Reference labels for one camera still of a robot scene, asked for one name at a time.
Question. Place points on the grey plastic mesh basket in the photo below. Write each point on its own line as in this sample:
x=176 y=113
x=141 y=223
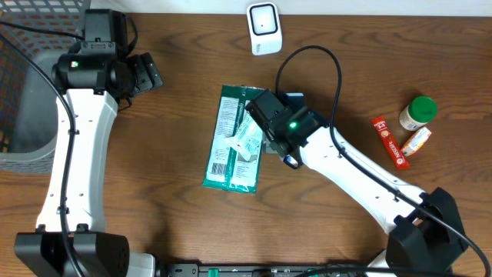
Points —
x=38 y=31

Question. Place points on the small orange box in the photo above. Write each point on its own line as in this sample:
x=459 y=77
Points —
x=416 y=141

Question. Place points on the blue white yogurt cup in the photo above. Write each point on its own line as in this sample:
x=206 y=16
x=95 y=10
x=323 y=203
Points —
x=292 y=162

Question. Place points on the white barcode scanner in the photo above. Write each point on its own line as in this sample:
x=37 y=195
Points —
x=264 y=28

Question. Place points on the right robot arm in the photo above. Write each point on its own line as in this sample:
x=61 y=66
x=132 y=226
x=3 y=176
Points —
x=425 y=231

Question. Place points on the green lid jar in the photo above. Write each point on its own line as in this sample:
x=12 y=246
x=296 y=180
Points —
x=418 y=113

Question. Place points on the green white glove package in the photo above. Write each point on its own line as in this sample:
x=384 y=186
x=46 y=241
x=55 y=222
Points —
x=226 y=170

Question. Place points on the red coffee stick sachet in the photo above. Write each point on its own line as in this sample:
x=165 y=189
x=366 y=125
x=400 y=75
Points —
x=390 y=143

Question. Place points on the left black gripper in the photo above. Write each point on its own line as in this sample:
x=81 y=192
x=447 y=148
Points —
x=147 y=75

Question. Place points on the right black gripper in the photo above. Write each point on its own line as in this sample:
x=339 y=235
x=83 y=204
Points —
x=269 y=137

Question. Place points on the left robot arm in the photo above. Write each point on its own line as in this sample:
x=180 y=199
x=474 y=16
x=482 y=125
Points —
x=89 y=82

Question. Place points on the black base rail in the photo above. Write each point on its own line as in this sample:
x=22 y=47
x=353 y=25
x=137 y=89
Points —
x=235 y=270

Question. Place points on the white teal wipes packet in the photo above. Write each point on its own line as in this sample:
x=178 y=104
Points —
x=247 y=139

